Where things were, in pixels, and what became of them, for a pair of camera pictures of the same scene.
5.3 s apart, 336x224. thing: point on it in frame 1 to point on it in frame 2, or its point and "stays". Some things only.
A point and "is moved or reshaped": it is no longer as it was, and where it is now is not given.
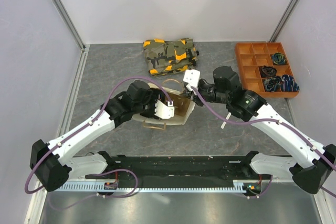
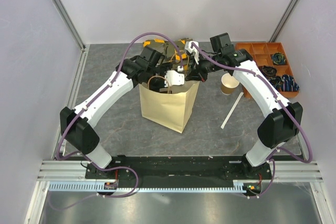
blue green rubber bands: [279, 58] stays
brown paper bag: [183, 106] is moved or reshaped
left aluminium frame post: [61, 8] stays
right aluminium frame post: [292, 6] stays
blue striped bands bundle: [288, 84] stays
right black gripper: [193, 97] to [196, 73]
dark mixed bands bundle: [273, 84] stays
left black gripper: [151, 114] to [161, 85]
